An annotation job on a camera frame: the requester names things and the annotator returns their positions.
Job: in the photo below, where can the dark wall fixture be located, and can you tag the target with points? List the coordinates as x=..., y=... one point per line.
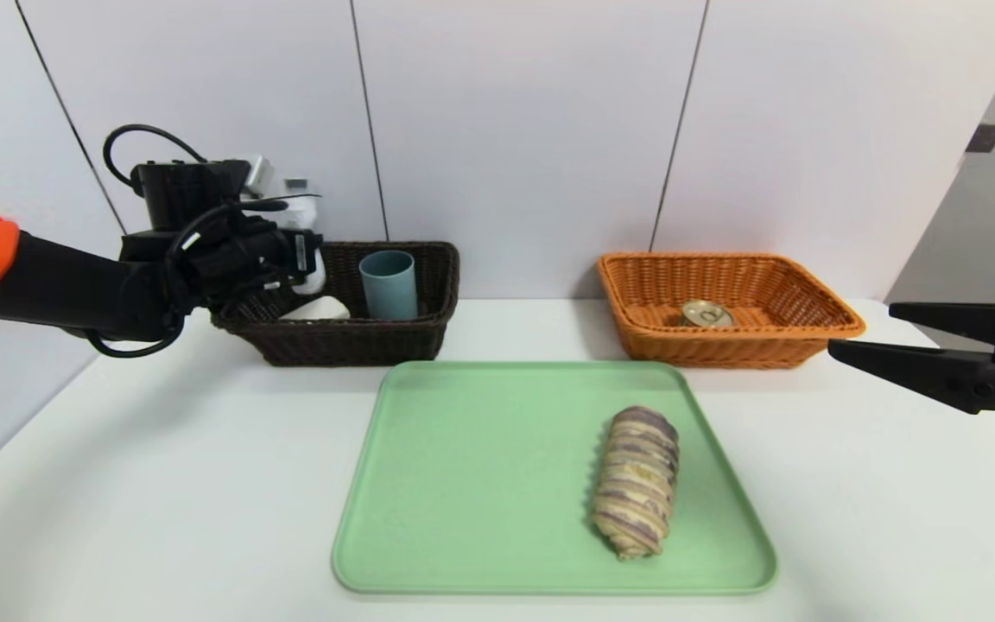
x=983, y=138

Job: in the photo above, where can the striped purple bread roll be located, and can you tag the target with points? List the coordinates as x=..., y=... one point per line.
x=636, y=484

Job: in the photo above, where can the blue-grey plastic cup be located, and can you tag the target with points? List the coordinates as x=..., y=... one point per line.
x=389, y=289

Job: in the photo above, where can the white bottle with clear cap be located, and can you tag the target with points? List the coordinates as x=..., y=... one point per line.
x=306, y=216

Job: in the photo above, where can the tin can with gold lid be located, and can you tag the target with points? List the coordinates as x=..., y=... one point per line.
x=706, y=314

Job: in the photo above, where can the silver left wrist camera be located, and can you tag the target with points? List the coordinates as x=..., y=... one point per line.
x=257, y=177

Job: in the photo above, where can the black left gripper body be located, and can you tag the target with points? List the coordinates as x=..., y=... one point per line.
x=302, y=254

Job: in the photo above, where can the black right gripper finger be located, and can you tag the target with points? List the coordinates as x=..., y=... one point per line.
x=921, y=371
x=964, y=320

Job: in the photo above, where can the white soap bar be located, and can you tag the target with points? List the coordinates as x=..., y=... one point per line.
x=325, y=309

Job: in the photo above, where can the light green plastic tray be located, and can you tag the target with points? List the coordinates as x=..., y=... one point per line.
x=480, y=484

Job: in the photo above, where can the dark brown wicker basket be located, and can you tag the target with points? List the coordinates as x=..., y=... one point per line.
x=377, y=337

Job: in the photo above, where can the orange wicker basket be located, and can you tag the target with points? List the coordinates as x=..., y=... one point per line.
x=774, y=294

